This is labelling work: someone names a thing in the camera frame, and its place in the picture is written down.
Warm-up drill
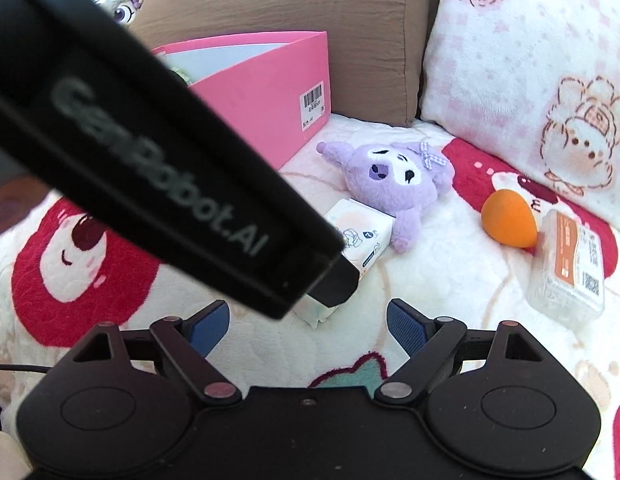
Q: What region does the purple plush toy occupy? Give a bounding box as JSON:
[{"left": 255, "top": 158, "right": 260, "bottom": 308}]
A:
[{"left": 316, "top": 140, "right": 455, "bottom": 254}]

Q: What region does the white pink rabbit pillow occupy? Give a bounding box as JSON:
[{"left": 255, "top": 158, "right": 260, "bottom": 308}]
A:
[{"left": 421, "top": 0, "right": 620, "bottom": 230}]

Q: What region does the clear cotton swab box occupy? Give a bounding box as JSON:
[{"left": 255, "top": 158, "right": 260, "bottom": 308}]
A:
[{"left": 526, "top": 209, "right": 605, "bottom": 333}]

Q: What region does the pink storage box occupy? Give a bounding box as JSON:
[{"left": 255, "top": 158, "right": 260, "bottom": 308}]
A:
[{"left": 152, "top": 32, "right": 331, "bottom": 170}]

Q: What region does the brown embroidered pillow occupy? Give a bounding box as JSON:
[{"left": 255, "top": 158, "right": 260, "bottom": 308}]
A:
[{"left": 130, "top": 0, "right": 429, "bottom": 126}]

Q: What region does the black cable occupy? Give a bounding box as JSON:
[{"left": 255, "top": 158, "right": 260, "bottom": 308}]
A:
[{"left": 0, "top": 362, "right": 54, "bottom": 375}]

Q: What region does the orange makeup sponge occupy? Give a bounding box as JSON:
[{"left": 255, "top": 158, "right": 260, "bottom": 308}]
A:
[{"left": 480, "top": 190, "right": 538, "bottom": 248}]

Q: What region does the white tissue pack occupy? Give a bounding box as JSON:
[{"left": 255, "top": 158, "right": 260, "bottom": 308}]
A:
[{"left": 293, "top": 198, "right": 395, "bottom": 328}]

